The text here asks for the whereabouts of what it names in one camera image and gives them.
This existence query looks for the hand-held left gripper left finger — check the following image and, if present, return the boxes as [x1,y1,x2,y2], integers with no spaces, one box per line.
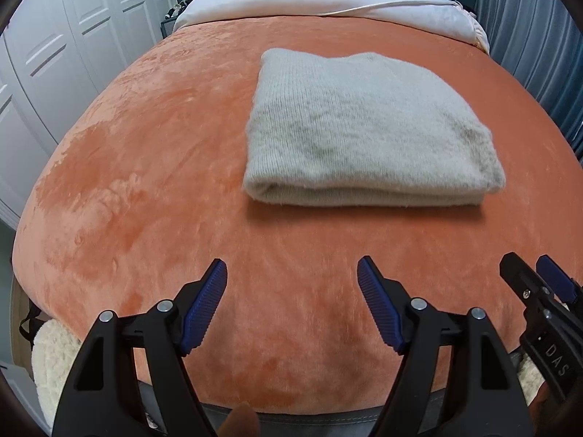
[52,259,227,437]

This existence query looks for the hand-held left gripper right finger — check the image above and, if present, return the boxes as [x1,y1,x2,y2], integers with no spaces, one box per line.
[357,256,533,437]

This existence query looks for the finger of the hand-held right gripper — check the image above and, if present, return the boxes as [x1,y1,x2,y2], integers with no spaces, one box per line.
[536,255,583,316]
[500,252,548,311]

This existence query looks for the light grey knit sweater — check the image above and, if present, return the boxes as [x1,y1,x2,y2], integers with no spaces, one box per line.
[242,48,506,208]

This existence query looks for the person's left hand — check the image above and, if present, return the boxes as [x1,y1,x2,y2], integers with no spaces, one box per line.
[218,401,259,437]

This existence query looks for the orange plush blanket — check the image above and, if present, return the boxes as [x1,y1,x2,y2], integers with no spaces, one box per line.
[13,16,583,415]

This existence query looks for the grey blue curtain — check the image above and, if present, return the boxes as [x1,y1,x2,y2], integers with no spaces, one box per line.
[474,0,583,160]

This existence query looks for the white wardrobe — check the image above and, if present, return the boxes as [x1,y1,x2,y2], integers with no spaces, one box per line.
[0,0,179,229]

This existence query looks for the black bedside basket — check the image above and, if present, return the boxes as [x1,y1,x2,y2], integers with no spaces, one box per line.
[161,0,197,34]

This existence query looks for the black strap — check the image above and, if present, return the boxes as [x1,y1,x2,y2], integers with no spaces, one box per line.
[19,299,47,343]

